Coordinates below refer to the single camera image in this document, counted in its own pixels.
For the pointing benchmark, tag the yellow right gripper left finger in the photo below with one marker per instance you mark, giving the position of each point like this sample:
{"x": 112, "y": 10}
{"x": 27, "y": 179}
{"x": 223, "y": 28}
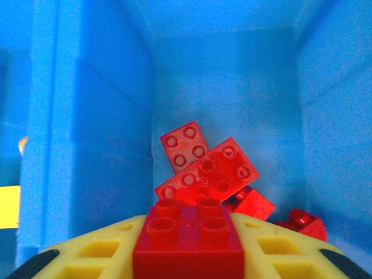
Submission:
{"x": 96, "y": 255}

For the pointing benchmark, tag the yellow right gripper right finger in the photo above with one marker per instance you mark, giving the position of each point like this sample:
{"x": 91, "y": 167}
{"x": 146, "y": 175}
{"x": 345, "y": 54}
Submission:
{"x": 279, "y": 255}

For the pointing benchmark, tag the red lego brick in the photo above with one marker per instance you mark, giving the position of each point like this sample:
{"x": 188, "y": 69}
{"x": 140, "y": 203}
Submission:
{"x": 189, "y": 250}
{"x": 184, "y": 145}
{"x": 306, "y": 225}
{"x": 223, "y": 171}
{"x": 254, "y": 205}

